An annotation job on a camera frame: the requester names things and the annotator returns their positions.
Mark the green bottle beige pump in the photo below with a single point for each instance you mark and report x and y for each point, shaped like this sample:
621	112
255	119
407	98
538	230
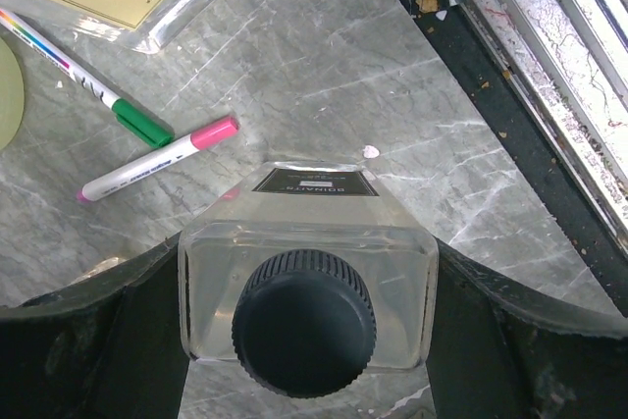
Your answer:
12	96

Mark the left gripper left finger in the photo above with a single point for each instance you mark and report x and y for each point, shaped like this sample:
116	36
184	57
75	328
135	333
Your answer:
106	347

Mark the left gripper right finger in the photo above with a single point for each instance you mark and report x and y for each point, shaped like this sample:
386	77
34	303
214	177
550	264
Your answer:
502	350

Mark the pink whiteboard marker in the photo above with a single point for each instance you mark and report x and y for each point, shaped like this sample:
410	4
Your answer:
159	159

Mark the green whiteboard marker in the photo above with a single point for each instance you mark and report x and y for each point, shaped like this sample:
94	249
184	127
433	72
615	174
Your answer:
129	116

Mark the clear bottle black label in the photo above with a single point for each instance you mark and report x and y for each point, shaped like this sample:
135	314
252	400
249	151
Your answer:
307	274

